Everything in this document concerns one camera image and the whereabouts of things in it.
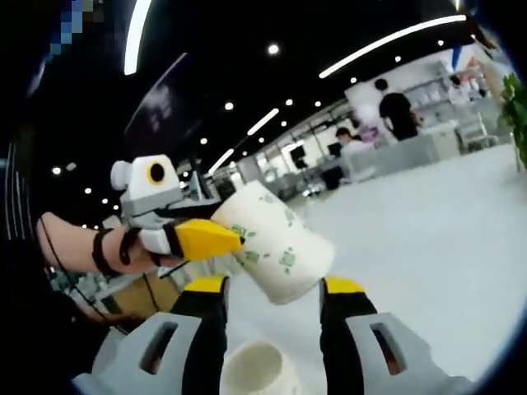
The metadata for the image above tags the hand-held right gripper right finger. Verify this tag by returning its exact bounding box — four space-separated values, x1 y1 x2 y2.
319 276 474 395

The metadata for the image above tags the green printed paper cup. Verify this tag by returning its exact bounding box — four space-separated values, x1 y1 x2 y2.
210 182 335 306

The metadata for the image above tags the person's black striped shirt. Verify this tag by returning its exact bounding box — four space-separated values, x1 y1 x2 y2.
0 123 104 395

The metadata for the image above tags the white paper cup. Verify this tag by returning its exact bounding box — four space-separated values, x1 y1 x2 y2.
223 340 298 395

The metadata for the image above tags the green potted plant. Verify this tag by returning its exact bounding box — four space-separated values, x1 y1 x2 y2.
497 73 527 172

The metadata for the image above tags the brown wooden cabinet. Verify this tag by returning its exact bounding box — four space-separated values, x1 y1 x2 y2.
119 269 184 316

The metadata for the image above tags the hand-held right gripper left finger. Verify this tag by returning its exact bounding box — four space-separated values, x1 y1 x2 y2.
72 275 230 395

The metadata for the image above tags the person's left hand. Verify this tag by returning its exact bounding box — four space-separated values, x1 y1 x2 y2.
119 225 184 272

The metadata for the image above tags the black wristband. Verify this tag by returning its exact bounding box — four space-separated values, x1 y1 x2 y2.
92 228 119 275

